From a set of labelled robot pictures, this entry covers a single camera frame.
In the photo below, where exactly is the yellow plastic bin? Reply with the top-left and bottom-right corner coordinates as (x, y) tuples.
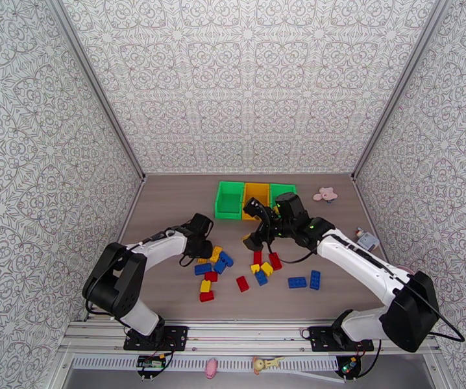
(241, 182), (273, 221)

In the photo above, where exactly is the green plastic bin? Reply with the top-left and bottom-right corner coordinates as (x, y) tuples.
(269, 183), (298, 211)
(214, 181), (247, 220)

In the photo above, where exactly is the pink plush toy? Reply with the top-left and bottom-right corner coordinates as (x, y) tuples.
(313, 186), (338, 203)

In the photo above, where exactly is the grey blue cube toy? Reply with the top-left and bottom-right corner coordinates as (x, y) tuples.
(356, 230), (381, 252)

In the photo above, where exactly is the yellow giraffe toy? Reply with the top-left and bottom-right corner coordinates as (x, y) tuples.
(252, 356), (284, 376)

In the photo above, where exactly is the small green circuit board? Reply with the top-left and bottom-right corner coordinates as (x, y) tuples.
(135, 353), (167, 379)
(336, 355), (362, 379)

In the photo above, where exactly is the black right camera cable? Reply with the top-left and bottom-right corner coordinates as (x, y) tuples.
(267, 244), (323, 265)

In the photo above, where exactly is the long aluminium mounting rail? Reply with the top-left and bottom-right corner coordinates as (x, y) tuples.
(60, 318), (441, 354)

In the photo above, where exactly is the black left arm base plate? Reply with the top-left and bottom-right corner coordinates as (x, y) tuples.
(123, 325), (190, 352)

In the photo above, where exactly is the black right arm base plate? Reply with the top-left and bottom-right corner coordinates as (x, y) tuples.
(308, 325), (376, 353)

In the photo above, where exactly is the white slotted cable duct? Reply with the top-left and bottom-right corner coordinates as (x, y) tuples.
(70, 355), (339, 371)

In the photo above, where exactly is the aluminium frame post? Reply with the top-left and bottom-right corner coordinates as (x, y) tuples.
(350, 0), (451, 182)
(44, 0), (147, 182)

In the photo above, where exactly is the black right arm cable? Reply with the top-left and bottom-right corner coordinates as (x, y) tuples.
(395, 274), (466, 344)

